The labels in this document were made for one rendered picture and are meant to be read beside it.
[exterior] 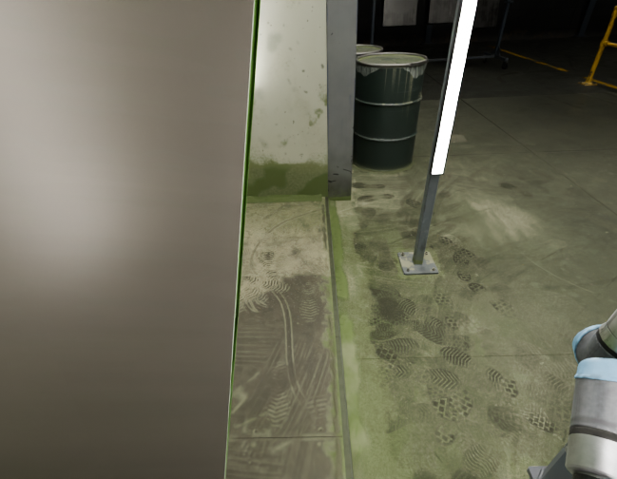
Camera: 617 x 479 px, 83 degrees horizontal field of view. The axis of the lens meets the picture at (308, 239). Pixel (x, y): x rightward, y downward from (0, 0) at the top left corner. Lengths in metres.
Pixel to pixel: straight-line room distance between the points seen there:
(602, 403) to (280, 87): 2.23
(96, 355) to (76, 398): 0.09
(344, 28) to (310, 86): 0.38
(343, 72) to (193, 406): 2.21
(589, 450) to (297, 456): 1.00
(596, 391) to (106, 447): 0.68
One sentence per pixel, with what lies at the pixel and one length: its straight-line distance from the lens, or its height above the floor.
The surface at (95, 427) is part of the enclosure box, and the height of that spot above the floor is 0.94.
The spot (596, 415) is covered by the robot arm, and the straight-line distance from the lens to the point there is 0.65.
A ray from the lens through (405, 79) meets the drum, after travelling 3.04.
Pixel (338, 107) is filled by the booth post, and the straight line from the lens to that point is 2.50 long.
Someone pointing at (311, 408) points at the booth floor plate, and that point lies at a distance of 1.52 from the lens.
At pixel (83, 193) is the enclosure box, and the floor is 1.26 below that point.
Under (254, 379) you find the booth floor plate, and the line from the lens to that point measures 1.61.
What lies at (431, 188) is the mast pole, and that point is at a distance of 1.90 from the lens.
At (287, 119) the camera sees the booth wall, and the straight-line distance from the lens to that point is 2.52.
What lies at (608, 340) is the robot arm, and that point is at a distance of 0.80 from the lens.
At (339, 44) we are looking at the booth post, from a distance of 2.43.
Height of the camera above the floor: 1.38
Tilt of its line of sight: 36 degrees down
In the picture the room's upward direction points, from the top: 3 degrees counter-clockwise
